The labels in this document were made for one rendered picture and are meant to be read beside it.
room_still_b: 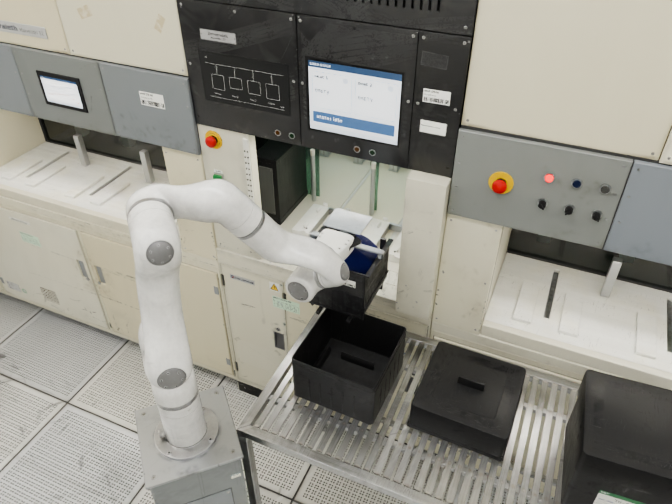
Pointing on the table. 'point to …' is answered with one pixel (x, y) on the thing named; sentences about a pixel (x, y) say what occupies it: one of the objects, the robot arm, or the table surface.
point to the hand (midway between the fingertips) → (346, 227)
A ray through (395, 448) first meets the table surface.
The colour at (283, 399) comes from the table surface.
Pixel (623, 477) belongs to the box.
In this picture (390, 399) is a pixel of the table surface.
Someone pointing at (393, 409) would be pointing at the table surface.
